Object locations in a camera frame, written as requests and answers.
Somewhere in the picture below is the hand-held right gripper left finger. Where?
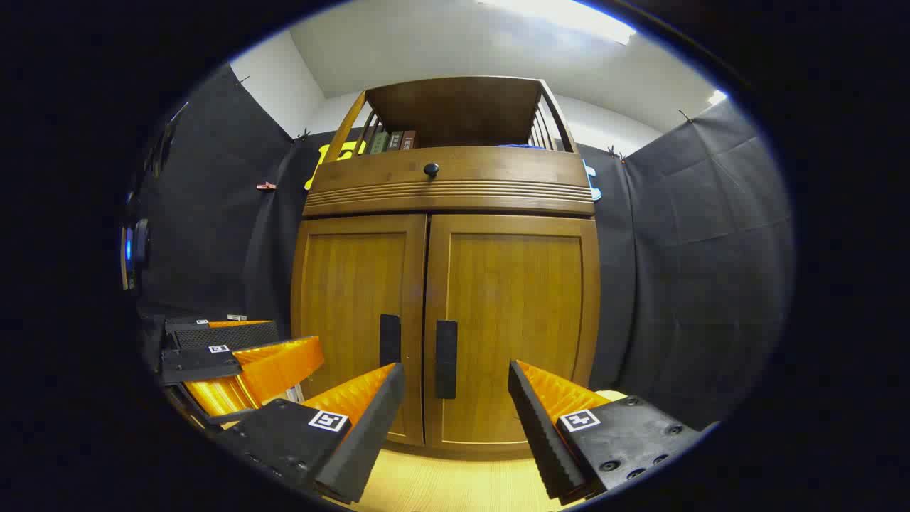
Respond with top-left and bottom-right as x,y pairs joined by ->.
213,363 -> 406,506

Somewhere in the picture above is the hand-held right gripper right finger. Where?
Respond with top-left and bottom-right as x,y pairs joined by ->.
508,359 -> 705,507

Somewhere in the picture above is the wooden shoe cabinet door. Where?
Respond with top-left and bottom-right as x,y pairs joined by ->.
291,215 -> 427,447
424,215 -> 601,452

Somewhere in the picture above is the black door handle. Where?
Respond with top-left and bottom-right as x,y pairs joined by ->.
380,314 -> 402,367
435,320 -> 459,400

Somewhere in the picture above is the wooden double-door shoe cabinet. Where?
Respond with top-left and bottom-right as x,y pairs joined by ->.
290,76 -> 601,456

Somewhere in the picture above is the wooden cabinet drawer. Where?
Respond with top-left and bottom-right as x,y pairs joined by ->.
302,146 -> 596,218

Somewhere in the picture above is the black backdrop cloth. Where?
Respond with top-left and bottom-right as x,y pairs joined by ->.
124,63 -> 796,431

